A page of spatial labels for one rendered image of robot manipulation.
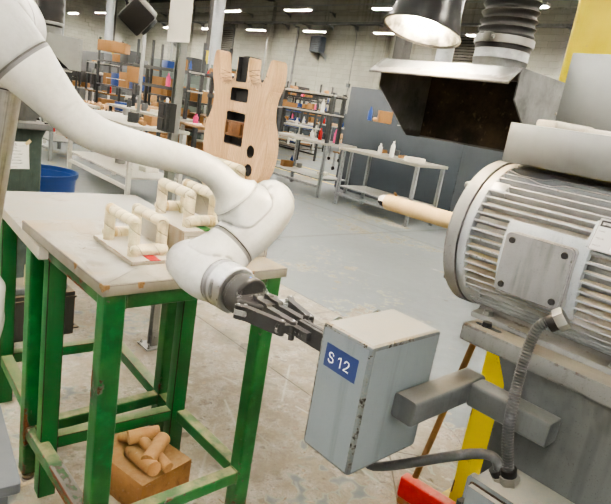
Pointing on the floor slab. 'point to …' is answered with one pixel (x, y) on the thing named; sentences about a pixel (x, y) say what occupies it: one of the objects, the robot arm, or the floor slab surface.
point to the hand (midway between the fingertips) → (314, 336)
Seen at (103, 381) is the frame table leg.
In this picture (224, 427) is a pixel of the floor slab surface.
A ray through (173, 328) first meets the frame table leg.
